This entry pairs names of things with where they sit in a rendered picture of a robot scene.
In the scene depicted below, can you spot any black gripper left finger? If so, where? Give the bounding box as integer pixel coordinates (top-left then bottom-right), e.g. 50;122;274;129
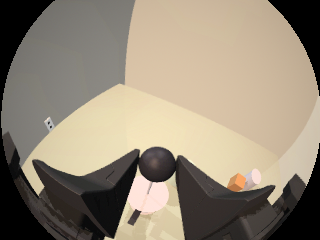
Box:
32;148;140;239

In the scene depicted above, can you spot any orange block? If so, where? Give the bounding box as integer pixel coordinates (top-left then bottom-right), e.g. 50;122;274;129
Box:
227;173;247;192

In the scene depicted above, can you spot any glass french press with black handle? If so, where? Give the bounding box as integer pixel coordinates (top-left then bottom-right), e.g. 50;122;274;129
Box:
127;147;176;227

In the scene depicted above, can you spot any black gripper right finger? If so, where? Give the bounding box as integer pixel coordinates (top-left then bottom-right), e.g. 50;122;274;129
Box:
175;155;276;240

